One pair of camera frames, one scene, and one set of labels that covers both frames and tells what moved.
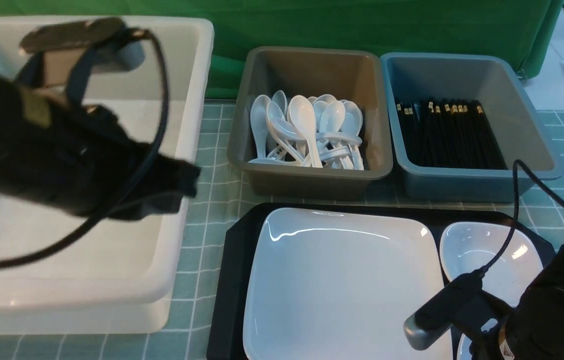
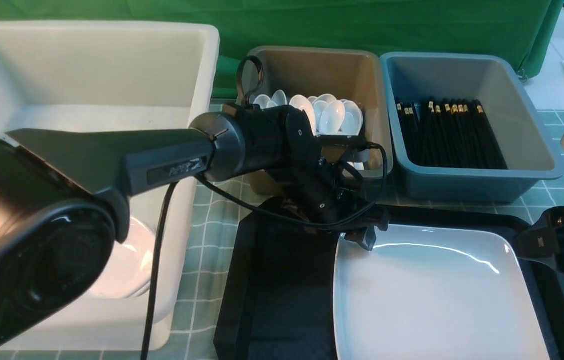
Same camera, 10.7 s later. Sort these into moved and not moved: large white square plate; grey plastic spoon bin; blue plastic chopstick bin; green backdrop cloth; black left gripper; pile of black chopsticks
Moved: large white square plate; black left gripper
Not moved: blue plastic chopstick bin; pile of black chopsticks; green backdrop cloth; grey plastic spoon bin
